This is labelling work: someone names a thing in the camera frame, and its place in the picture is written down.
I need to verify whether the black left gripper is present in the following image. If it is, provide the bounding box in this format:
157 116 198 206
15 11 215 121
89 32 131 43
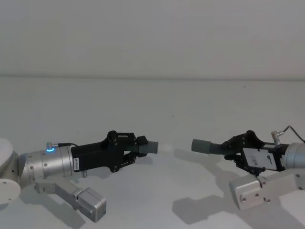
71 130 159 174

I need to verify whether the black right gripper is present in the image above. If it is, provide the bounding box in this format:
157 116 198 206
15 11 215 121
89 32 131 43
191 130 290 177

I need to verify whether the white table cloth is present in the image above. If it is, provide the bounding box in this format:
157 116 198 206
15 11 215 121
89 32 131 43
0 75 305 229

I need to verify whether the white curtain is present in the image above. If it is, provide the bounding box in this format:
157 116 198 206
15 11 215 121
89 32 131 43
0 0 305 78

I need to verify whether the thin dark left wrist cable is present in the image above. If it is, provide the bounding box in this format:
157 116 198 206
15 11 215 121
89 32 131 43
46 141 79 148

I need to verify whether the thin dark wrist cable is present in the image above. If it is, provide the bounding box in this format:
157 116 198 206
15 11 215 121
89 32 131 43
46 141 79 148
270 125 305 146

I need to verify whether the thin dark right wrist cable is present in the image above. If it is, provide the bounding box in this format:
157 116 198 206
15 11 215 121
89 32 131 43
270 125 305 146

